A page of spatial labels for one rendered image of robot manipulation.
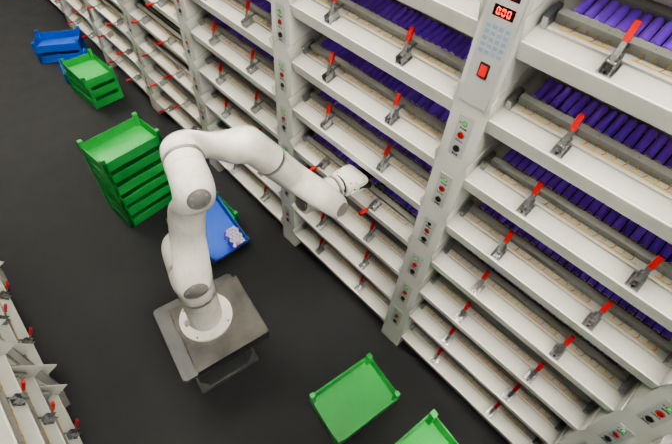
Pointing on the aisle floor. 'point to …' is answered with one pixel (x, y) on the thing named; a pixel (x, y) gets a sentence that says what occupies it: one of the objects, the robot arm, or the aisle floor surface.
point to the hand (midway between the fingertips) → (367, 172)
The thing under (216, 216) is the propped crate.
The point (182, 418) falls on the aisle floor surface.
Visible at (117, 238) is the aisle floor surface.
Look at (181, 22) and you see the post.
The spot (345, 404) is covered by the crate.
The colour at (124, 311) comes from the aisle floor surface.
